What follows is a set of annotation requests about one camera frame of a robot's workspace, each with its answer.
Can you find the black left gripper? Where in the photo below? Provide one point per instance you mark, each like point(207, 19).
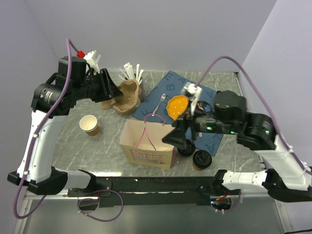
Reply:
point(108, 89)

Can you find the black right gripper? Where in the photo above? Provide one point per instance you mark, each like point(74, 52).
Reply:
point(176, 137)

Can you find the black lid stack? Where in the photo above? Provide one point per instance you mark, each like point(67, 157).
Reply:
point(190, 149)

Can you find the brown pulp cup carrier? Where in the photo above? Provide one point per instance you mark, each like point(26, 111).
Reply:
point(128, 101)

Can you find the black coffee cup lid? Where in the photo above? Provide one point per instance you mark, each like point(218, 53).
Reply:
point(202, 157)

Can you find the brown paper coffee cup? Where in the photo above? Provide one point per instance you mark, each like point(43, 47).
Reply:
point(199, 167)

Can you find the pink kraft paper bag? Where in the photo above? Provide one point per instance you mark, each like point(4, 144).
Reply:
point(141, 142)

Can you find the brown paper cups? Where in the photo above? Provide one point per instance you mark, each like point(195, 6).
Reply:
point(89, 124)

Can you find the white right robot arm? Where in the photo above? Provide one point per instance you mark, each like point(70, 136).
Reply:
point(287, 180)

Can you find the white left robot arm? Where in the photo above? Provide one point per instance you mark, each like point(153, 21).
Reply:
point(76, 79)

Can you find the grey utensil holder cup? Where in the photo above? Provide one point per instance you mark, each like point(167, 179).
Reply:
point(141, 87)

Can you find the orange dotted plate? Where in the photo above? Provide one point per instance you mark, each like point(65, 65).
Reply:
point(177, 106)

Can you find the blue letter-print cloth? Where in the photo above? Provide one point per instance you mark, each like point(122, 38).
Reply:
point(171, 85)

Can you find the silver fork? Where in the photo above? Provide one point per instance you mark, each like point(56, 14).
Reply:
point(157, 107)

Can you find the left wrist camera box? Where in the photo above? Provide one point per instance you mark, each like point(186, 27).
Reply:
point(92, 59)

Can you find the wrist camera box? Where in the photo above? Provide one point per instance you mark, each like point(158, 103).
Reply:
point(92, 59)
point(193, 93)

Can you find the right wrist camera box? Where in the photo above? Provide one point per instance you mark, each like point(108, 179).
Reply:
point(193, 93)

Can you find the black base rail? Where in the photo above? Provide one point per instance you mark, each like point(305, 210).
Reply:
point(149, 190)

